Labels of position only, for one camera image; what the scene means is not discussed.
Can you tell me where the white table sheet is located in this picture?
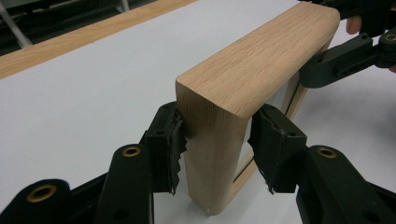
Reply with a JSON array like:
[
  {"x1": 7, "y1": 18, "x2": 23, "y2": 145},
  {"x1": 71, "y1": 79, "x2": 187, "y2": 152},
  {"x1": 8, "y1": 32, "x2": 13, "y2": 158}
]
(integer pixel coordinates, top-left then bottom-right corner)
[{"x1": 0, "y1": 0, "x2": 396, "y2": 224}]

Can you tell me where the wooden photo frame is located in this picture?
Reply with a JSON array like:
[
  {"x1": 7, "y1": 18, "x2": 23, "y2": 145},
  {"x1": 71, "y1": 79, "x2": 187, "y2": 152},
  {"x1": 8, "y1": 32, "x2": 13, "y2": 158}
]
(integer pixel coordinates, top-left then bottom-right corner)
[{"x1": 175, "y1": 1, "x2": 341, "y2": 217}]

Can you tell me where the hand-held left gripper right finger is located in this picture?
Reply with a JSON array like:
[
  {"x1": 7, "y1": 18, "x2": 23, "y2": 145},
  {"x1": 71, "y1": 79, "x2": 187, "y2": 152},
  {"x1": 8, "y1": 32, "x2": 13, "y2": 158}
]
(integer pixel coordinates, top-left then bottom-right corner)
[{"x1": 247, "y1": 103, "x2": 308, "y2": 195}]

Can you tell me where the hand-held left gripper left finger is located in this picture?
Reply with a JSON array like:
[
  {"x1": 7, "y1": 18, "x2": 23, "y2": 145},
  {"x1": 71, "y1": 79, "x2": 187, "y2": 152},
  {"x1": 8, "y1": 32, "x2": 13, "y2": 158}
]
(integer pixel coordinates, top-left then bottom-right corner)
[{"x1": 144, "y1": 101, "x2": 188, "y2": 195}]

